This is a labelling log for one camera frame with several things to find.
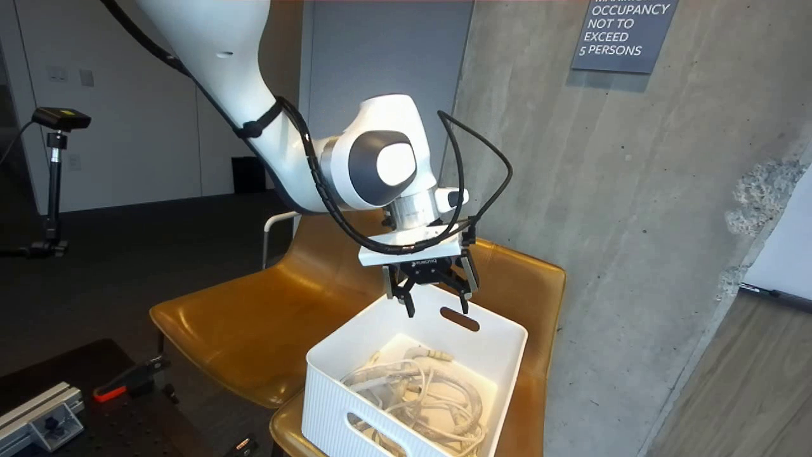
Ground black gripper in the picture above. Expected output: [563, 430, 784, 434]
[384, 257, 478, 321]

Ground white rope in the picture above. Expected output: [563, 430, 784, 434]
[340, 337, 492, 455]

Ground white plastic basket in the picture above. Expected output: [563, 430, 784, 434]
[301, 278, 530, 457]

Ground mustard leather chair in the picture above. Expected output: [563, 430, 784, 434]
[148, 211, 402, 413]
[268, 239, 568, 457]

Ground black floor box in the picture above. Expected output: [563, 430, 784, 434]
[228, 154, 270, 195]

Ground red and black clamp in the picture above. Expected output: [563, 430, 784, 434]
[90, 354, 167, 406]

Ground grey occupancy sign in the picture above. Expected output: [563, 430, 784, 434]
[571, 0, 683, 76]

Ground black tripod stand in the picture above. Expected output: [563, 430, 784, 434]
[0, 125, 71, 261]

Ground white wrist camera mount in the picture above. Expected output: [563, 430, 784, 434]
[355, 223, 478, 272]

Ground wall whiteboard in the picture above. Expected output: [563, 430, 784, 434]
[301, 0, 476, 191]

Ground aluminium rail profile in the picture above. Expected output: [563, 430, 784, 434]
[0, 379, 88, 457]

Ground black camera on tripod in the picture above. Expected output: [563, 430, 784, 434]
[32, 106, 94, 132]

